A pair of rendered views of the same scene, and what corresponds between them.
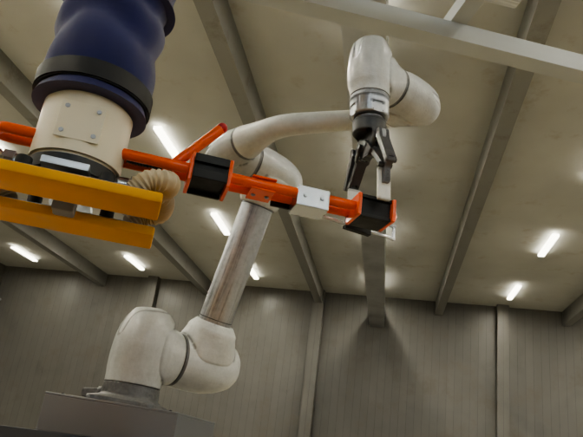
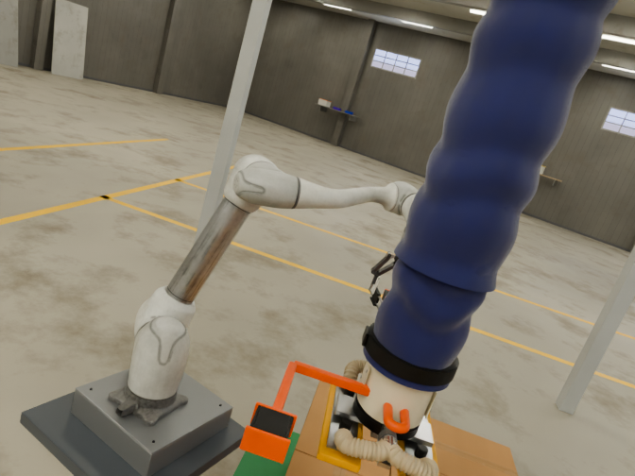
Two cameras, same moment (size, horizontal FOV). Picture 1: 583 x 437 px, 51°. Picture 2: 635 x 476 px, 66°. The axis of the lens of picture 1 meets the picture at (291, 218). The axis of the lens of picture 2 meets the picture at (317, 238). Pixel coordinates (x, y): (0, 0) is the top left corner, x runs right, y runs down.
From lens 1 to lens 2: 2.19 m
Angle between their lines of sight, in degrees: 81
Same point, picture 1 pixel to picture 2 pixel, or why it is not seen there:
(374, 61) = not seen: hidden behind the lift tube
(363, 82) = not seen: hidden behind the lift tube
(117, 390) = (167, 404)
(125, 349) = (174, 376)
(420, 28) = not seen: outside the picture
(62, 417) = (164, 459)
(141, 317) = (182, 345)
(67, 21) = (456, 330)
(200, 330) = (187, 315)
